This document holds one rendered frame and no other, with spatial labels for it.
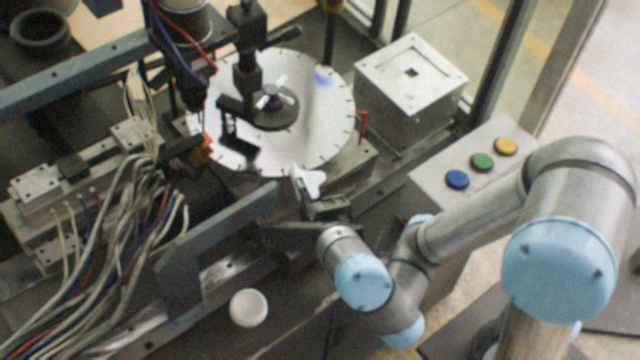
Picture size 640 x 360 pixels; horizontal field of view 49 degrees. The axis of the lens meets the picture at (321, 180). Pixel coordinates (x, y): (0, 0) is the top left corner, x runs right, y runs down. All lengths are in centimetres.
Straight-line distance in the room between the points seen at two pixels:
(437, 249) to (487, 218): 13
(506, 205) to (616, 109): 204
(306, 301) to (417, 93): 50
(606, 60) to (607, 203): 237
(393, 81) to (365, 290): 62
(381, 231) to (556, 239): 75
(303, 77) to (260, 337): 52
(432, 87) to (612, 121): 149
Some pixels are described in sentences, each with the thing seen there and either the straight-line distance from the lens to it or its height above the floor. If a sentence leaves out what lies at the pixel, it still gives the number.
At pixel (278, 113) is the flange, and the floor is 96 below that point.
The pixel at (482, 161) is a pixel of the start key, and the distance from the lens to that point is 142.
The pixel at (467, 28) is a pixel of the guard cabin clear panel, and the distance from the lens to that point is 157.
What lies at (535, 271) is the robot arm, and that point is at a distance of 78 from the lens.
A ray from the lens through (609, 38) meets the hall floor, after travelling 328.
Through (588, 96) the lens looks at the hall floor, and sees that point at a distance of 298.
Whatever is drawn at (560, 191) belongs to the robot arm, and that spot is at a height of 138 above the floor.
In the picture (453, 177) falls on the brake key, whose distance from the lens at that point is 138.
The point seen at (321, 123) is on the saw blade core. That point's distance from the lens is 136.
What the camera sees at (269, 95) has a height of 100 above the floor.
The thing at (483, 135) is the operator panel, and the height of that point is 90.
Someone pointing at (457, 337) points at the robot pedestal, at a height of 75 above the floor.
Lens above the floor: 199
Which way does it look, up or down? 54 degrees down
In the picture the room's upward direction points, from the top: 7 degrees clockwise
